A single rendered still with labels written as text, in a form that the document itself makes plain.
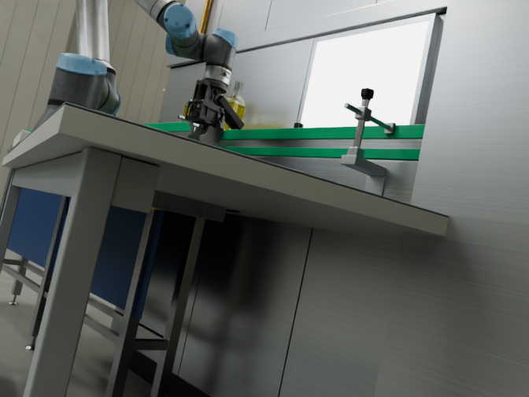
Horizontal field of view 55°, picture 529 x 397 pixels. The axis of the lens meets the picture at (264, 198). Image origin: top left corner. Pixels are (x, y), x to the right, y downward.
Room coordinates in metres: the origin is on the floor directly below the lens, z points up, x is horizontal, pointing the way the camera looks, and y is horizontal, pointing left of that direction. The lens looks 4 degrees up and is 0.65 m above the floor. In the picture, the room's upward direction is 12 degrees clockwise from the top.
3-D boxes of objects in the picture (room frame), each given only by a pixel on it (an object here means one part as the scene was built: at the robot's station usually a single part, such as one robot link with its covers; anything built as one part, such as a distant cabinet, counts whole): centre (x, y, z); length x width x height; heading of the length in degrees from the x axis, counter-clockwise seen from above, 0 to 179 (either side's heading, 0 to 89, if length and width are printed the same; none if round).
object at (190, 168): (1.59, -0.06, 0.73); 1.58 x 1.52 x 0.04; 29
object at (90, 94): (1.28, 0.52, 0.94); 0.13 x 0.12 x 0.14; 1
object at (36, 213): (2.27, 0.76, 0.54); 1.59 x 0.18 x 0.43; 42
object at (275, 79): (1.64, -0.05, 1.15); 0.90 x 0.03 x 0.34; 42
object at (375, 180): (1.09, -0.19, 0.90); 0.17 x 0.05 x 0.23; 132
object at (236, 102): (1.67, 0.16, 0.99); 0.06 x 0.06 x 0.21; 42
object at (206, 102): (1.41, 0.21, 0.98); 0.09 x 0.08 x 0.12; 134
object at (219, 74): (1.41, 0.20, 1.06); 0.08 x 0.08 x 0.05
